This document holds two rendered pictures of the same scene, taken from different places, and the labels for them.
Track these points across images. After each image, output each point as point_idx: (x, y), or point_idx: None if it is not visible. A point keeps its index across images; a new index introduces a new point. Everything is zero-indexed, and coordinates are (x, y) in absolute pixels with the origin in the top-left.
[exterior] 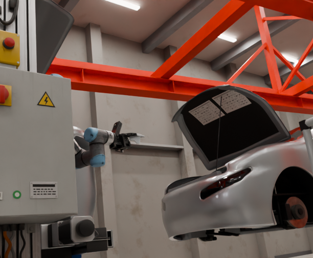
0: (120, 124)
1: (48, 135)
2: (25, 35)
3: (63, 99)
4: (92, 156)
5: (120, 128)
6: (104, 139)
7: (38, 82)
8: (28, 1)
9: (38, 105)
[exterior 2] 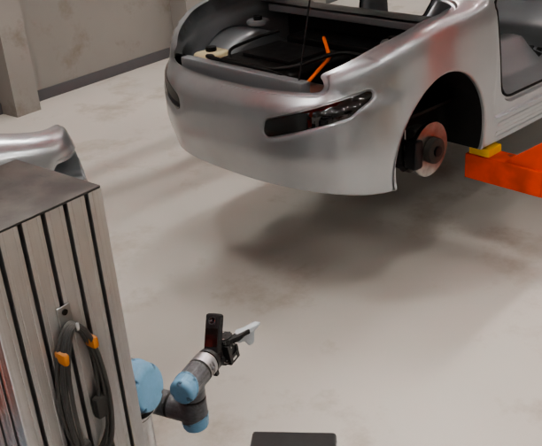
0: (220, 321)
1: None
2: (127, 438)
3: None
4: (189, 423)
5: (221, 330)
6: (205, 384)
7: None
8: (120, 366)
9: None
